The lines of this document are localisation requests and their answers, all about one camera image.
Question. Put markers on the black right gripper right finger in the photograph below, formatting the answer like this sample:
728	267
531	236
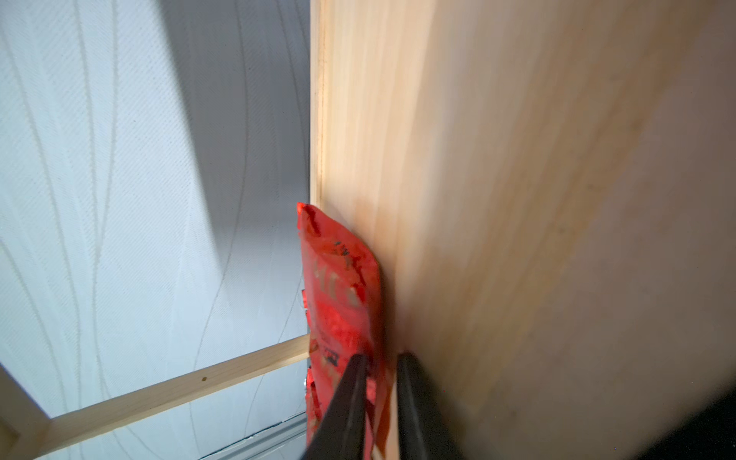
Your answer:
423	433

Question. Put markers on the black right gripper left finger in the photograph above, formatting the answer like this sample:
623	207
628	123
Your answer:
341	434

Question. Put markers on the red tea bag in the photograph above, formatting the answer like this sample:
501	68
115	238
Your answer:
313	409
344	311

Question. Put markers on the wooden two-tier shelf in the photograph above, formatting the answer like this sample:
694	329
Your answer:
548	186

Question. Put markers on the aluminium top rail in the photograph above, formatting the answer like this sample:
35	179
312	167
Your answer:
285	440

